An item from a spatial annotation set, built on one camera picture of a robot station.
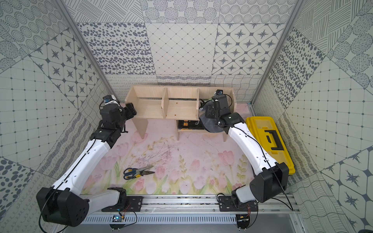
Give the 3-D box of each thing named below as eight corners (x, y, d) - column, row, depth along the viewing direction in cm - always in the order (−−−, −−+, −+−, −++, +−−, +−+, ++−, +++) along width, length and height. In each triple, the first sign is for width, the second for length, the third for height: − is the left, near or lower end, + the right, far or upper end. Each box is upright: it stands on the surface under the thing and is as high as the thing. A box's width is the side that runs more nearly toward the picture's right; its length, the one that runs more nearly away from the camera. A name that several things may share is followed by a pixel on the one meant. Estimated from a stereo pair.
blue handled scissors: (123, 180, 83) (122, 179, 82) (125, 169, 87) (124, 168, 86) (154, 175, 85) (153, 174, 84) (154, 165, 89) (153, 164, 88)
